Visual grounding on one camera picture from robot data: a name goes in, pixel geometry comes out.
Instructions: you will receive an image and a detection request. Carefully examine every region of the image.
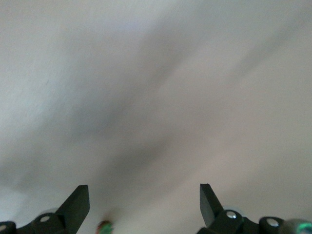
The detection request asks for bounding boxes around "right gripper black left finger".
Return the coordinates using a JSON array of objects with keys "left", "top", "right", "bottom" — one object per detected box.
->
[{"left": 0, "top": 184, "right": 90, "bottom": 234}]

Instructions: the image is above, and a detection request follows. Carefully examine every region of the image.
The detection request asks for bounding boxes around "red strawberry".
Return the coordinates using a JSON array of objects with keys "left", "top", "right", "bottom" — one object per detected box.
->
[{"left": 97, "top": 214, "right": 116, "bottom": 234}]

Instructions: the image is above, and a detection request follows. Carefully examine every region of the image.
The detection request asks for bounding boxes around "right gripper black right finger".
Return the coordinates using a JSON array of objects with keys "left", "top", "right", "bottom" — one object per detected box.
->
[{"left": 196, "top": 183, "right": 286, "bottom": 234}]

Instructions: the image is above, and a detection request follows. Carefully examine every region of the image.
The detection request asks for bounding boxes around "brown table cover mat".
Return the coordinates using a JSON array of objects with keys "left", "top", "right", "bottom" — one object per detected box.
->
[{"left": 0, "top": 0, "right": 312, "bottom": 234}]

